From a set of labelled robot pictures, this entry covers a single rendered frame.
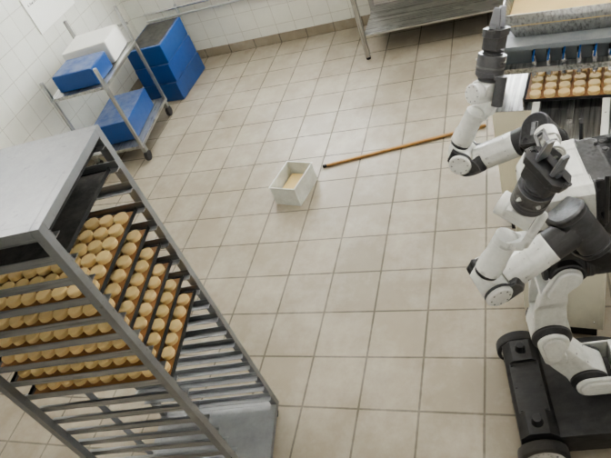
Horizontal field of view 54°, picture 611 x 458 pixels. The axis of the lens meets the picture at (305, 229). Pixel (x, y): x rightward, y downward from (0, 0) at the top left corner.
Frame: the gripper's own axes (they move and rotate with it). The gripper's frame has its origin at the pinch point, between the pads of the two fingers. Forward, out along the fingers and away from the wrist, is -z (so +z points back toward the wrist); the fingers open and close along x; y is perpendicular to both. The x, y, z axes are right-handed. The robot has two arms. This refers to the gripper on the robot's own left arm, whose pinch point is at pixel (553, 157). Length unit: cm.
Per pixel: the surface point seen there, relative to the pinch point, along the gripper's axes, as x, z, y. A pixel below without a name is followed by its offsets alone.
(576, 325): -13, 159, 73
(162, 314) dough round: 55, 96, -92
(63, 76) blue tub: 366, 249, -91
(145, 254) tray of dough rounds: 73, 83, -88
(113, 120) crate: 351, 300, -69
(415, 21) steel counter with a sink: 281, 250, 198
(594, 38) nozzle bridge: 70, 70, 113
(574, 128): 51, 101, 101
